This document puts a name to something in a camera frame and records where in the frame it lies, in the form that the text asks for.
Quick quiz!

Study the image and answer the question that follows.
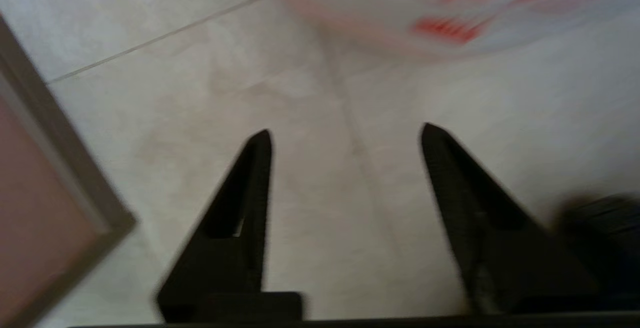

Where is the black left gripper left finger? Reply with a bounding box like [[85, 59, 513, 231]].
[[155, 129, 305, 323]]

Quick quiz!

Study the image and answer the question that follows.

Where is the white red-printed bin liner bag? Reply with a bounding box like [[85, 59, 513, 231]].
[[262, 0, 640, 62]]

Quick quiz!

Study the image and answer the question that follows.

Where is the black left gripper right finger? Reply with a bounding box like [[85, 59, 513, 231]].
[[419, 123, 603, 314]]

